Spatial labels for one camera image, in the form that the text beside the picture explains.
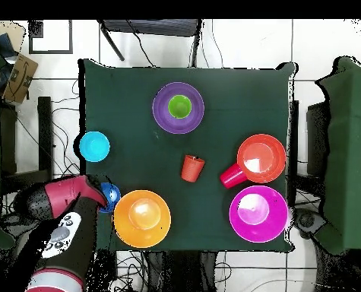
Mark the orange cup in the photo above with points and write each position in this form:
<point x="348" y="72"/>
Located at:
<point x="192" y="168"/>

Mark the purple bowl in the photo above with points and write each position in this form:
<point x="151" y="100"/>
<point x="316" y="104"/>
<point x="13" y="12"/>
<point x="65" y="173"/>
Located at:
<point x="160" y="112"/>

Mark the red cup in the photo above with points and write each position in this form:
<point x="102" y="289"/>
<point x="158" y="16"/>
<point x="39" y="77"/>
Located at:
<point x="231" y="178"/>

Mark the green cup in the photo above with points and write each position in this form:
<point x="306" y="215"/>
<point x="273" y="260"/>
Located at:
<point x="179" y="106"/>

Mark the large yellow bowl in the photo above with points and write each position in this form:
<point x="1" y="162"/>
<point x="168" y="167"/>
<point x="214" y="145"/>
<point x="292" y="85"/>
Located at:
<point x="142" y="219"/>

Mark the small dark blue bowl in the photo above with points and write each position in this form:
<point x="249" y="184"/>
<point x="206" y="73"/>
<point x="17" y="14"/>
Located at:
<point x="113" y="193"/>

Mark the orange bowl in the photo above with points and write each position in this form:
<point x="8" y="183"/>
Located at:
<point x="261" y="158"/>

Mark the large pink bowl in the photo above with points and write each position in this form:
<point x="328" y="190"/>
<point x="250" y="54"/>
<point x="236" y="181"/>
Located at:
<point x="258" y="214"/>

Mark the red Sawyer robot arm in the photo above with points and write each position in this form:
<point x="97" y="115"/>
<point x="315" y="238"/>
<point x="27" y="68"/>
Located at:
<point x="61" y="258"/>

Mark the dark green tablecloth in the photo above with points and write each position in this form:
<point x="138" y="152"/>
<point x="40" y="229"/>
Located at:
<point x="228" y="100"/>

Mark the small cyan ribbed bowl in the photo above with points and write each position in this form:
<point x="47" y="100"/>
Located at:
<point x="94" y="146"/>

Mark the black folding chair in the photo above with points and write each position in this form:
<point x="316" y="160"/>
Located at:
<point x="149" y="27"/>

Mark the black H-shaped stand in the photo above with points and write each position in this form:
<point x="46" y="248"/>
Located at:
<point x="317" y="140"/>
<point x="44" y="137"/>

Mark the black stand base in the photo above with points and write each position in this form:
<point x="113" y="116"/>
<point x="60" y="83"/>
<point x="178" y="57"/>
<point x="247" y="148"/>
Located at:
<point x="306" y="220"/>

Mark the cardboard box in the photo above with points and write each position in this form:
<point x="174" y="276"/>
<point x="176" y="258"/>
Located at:
<point x="20" y="79"/>

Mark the beige board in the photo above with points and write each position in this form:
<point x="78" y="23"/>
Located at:
<point x="17" y="36"/>

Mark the black square frame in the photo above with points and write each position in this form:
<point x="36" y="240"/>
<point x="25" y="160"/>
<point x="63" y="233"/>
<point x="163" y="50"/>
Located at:
<point x="51" y="52"/>

